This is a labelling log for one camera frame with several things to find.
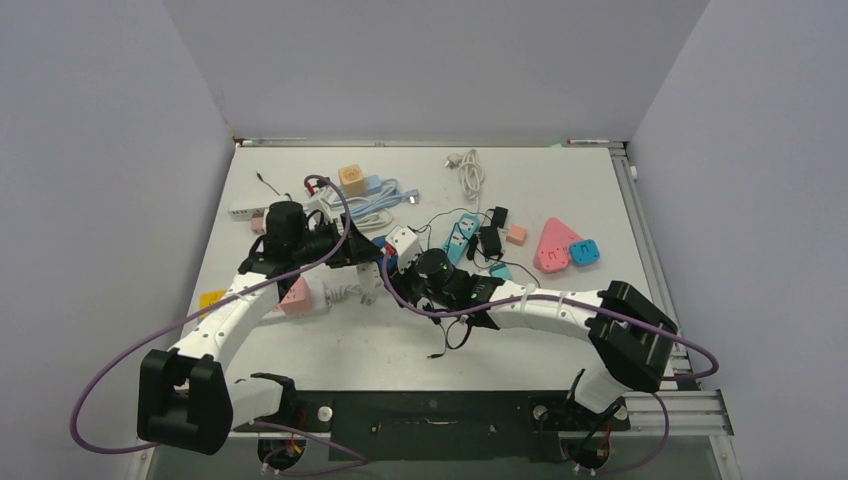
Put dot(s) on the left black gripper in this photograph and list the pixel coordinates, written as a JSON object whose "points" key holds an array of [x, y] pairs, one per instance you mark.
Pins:
{"points": [[354, 249]]}

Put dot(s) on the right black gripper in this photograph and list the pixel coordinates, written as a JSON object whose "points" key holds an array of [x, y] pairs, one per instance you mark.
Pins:
{"points": [[401, 282]]}

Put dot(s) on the white charger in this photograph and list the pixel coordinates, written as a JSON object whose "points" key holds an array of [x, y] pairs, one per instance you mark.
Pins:
{"points": [[369, 276]]}

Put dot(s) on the teal power strip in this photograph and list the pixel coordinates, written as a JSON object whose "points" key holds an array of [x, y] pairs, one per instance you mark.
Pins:
{"points": [[463, 231]]}

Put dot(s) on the teal usb charger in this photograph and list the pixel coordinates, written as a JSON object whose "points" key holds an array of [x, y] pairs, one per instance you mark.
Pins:
{"points": [[501, 271]]}

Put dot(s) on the large black power adapter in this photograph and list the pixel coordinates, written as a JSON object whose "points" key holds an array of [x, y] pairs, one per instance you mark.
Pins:
{"points": [[490, 242]]}

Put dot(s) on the salmon pink usb charger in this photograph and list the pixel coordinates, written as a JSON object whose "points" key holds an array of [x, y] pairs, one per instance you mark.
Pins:
{"points": [[516, 235]]}

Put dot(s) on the blue white small adapter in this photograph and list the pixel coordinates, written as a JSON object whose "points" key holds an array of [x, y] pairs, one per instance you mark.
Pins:
{"points": [[381, 242]]}

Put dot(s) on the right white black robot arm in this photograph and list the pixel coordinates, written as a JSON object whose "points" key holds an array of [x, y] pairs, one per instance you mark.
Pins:
{"points": [[631, 337]]}

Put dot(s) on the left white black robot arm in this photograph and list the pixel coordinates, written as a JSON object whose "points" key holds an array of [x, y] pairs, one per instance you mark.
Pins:
{"points": [[185, 399]]}

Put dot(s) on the orange cube socket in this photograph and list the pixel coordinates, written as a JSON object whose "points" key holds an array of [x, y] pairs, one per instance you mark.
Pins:
{"points": [[352, 180]]}

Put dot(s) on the pink cube socket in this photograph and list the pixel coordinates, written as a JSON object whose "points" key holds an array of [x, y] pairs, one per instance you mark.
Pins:
{"points": [[298, 299]]}

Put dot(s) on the pink triangular socket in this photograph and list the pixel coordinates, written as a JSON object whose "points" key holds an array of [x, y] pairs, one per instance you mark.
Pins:
{"points": [[552, 254]]}

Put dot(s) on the yellow socket block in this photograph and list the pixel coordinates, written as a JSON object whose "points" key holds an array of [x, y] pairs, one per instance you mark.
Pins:
{"points": [[207, 300]]}

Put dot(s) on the blue square plug adapter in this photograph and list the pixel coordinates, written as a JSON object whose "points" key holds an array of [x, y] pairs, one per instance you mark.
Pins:
{"points": [[584, 252]]}

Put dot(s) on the light blue power strip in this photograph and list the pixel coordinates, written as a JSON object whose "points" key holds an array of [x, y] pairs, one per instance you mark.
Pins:
{"points": [[372, 186]]}

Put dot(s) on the white long power strip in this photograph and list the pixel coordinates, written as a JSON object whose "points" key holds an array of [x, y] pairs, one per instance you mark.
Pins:
{"points": [[246, 209]]}

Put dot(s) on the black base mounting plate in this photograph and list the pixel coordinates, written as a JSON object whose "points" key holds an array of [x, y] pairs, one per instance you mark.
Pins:
{"points": [[448, 425]]}

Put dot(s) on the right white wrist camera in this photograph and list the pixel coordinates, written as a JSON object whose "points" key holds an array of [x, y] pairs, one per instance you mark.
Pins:
{"points": [[406, 245]]}

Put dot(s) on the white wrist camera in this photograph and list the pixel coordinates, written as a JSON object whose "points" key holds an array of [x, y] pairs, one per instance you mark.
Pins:
{"points": [[323, 198], [406, 245]]}

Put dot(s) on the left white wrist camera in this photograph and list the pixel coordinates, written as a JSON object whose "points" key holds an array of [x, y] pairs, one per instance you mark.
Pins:
{"points": [[323, 198]]}

